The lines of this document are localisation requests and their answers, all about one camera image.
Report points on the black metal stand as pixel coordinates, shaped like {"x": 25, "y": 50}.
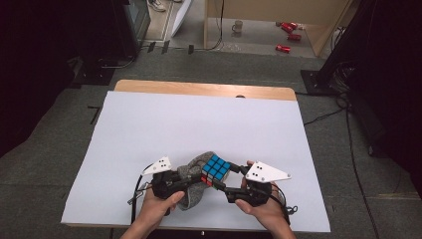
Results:
{"x": 338, "y": 49}

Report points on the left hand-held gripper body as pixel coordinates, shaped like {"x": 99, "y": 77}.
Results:
{"x": 166, "y": 184}

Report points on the grey cloth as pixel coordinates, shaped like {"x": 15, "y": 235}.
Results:
{"x": 194, "y": 199}

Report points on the wooden table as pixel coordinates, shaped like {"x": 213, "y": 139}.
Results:
{"x": 199, "y": 89}

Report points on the person's right hand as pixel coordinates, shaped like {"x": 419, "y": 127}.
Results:
{"x": 268, "y": 214}

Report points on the grey mug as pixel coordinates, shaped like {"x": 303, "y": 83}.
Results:
{"x": 237, "y": 26}

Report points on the white panel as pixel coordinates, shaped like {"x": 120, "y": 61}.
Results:
{"x": 181, "y": 15}

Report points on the black tape strip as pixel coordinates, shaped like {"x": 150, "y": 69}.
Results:
{"x": 151, "y": 47}
{"x": 165, "y": 47}
{"x": 191, "y": 49}

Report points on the black monitor cabinet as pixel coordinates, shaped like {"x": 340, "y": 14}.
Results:
{"x": 132, "y": 26}

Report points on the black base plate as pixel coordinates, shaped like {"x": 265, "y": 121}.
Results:
{"x": 94, "y": 74}

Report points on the person's left hand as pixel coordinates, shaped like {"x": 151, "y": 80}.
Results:
{"x": 156, "y": 207}

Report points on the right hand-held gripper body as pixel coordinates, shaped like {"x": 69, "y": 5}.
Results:
{"x": 262, "y": 172}

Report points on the white board sheet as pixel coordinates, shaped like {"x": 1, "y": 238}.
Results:
{"x": 172, "y": 132}

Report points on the colourful puzzle cube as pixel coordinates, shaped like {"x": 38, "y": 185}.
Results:
{"x": 216, "y": 169}

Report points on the red can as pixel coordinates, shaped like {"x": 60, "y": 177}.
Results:
{"x": 287, "y": 27}
{"x": 283, "y": 48}
{"x": 294, "y": 37}
{"x": 294, "y": 25}

